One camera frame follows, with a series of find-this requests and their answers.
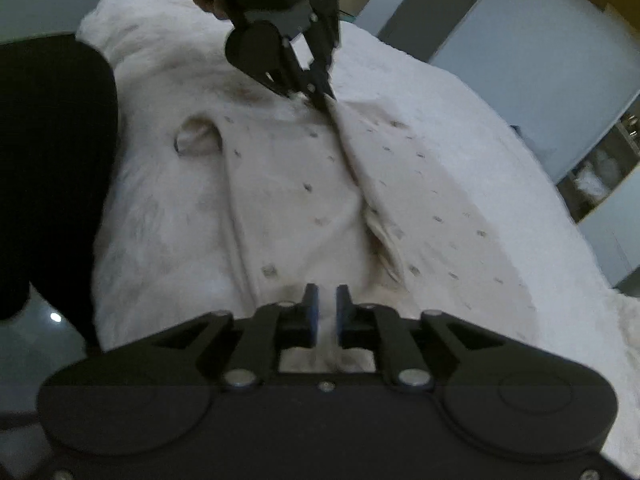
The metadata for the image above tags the beige patterned garment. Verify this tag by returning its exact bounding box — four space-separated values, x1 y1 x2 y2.
174 110 539 372

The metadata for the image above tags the white fluffy bed blanket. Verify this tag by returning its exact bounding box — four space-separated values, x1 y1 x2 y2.
77 0 639 474

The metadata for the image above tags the white wardrobe with open shelves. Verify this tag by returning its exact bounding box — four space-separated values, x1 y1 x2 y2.
432 0 639 285

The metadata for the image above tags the grey door with handle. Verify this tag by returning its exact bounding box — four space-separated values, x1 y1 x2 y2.
355 0 477 62

